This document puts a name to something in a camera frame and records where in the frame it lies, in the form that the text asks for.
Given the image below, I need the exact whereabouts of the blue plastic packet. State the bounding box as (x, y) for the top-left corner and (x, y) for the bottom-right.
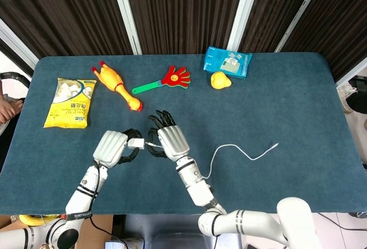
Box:
(202, 45), (253, 80)

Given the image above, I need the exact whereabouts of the yellow round object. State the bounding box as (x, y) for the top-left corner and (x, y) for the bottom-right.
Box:
(18, 214), (61, 227)

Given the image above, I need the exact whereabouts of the yellow snack bag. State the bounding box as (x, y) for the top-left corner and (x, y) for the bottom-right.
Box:
(43, 77), (97, 129)

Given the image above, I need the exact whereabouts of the black floor cable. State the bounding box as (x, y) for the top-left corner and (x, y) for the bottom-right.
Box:
(318, 213), (367, 232)

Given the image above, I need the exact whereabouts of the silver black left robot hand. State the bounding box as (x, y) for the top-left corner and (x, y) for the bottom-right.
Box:
(92, 128), (143, 169)

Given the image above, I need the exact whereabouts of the red hand clapper toy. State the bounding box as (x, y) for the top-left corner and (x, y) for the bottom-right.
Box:
(131, 65), (192, 95)

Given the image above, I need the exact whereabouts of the black curved tube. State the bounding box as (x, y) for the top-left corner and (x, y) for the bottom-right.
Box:
(0, 72), (31, 89)

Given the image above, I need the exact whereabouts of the white frame post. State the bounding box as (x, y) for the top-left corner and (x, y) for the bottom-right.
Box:
(108, 0), (143, 56)
(228, 0), (263, 52)
(0, 19), (40, 69)
(335, 59), (367, 87)
(275, 0), (327, 53)

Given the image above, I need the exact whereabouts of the black printed strap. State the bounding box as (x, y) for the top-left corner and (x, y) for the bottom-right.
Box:
(65, 210), (93, 220)

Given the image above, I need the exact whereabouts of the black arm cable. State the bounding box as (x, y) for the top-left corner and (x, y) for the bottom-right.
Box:
(91, 160), (128, 249)

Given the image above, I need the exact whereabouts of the white wall charger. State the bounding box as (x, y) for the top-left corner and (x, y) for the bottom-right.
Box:
(127, 137), (146, 150)

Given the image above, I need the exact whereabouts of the yellow rubber chicken toy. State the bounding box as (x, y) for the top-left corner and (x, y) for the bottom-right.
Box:
(91, 61), (143, 112)

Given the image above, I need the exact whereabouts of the white sneaker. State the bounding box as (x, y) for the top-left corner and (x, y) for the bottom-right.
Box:
(337, 84), (358, 114)

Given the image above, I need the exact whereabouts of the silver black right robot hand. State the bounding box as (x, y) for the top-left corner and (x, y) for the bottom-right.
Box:
(147, 110), (192, 162)

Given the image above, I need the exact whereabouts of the teal velvet tablecloth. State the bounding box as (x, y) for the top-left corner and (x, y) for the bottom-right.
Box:
(0, 52), (367, 215)

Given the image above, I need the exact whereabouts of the yellow pear toy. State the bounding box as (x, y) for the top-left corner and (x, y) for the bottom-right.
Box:
(210, 71), (232, 90)

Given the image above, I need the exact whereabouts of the white charger with cable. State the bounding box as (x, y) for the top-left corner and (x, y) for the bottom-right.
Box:
(145, 141), (280, 180)

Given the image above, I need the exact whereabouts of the dark brown pleated curtain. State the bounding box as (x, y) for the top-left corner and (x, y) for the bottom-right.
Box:
(122, 0), (247, 55)
(239, 0), (313, 53)
(0, 0), (134, 59)
(282, 0), (367, 82)

